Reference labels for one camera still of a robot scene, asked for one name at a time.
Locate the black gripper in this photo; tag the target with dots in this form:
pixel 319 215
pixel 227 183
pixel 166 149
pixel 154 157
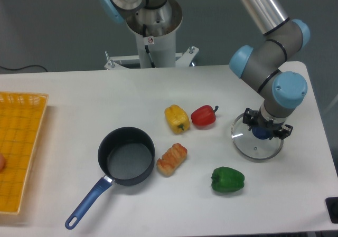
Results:
pixel 262 126

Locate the glass lid blue knob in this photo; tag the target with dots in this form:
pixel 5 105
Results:
pixel 252 147

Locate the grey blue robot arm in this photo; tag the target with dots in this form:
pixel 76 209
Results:
pixel 258 67

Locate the red bell pepper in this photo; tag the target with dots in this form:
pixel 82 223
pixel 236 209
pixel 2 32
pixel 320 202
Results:
pixel 204 116

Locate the green bell pepper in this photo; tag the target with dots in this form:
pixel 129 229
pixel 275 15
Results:
pixel 227 180

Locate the yellow bell pepper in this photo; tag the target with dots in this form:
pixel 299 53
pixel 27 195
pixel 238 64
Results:
pixel 177 119

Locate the black device at table edge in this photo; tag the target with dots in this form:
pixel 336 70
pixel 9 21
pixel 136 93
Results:
pixel 331 204

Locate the toy pastry bread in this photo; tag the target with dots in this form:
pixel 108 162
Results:
pixel 171 159

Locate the yellow woven basket tray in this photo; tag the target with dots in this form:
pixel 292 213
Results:
pixel 22 115

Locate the orange item in basket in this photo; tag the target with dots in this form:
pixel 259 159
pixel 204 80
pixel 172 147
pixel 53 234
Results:
pixel 2 162

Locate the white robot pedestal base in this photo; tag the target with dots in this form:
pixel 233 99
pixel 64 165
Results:
pixel 155 35

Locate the dark saucepan blue handle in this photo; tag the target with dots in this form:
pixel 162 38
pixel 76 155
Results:
pixel 127 157

